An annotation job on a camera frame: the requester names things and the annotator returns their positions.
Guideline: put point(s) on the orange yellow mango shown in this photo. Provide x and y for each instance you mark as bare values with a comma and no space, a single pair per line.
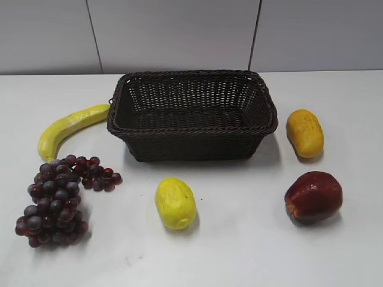
305,133

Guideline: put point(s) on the dark woven rectangular basket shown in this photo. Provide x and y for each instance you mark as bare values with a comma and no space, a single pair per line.
198,115

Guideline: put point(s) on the yellow banana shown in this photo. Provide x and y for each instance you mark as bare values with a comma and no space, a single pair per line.
58,131

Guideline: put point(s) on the purple grape bunch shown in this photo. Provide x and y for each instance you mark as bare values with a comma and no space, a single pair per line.
55,216

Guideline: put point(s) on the dark red apple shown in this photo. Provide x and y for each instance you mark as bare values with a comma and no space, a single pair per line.
313,197

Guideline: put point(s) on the yellow lemon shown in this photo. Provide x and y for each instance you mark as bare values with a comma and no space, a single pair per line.
175,204

